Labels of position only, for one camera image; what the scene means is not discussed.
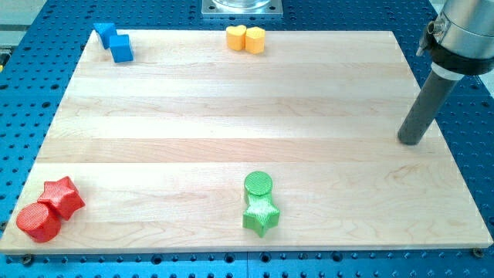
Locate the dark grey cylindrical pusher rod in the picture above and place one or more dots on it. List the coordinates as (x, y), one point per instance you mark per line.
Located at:
(428, 103)

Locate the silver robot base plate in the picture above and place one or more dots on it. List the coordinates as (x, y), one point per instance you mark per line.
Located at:
(241, 8)

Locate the red star block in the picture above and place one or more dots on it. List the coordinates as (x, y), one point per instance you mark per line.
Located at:
(62, 197)

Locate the blue cube block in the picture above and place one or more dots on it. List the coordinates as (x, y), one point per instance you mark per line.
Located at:
(120, 48)

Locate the yellow heart block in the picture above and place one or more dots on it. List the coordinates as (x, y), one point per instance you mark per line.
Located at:
(235, 37)

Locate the green cylinder block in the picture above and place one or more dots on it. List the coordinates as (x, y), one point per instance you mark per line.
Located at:
(257, 184)

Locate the blue triangle block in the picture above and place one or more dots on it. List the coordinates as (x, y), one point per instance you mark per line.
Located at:
(105, 30)

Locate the light wooden board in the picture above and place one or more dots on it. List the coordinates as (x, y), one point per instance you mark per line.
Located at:
(159, 149)

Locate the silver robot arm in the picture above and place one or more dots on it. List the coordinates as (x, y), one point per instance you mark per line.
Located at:
(460, 39)

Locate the yellow hexagon block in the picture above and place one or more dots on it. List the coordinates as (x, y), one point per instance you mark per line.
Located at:
(255, 40)

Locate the green star block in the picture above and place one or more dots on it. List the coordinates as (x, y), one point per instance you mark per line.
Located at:
(261, 214)

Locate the red cylinder block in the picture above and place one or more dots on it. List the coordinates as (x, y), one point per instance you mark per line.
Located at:
(39, 222)

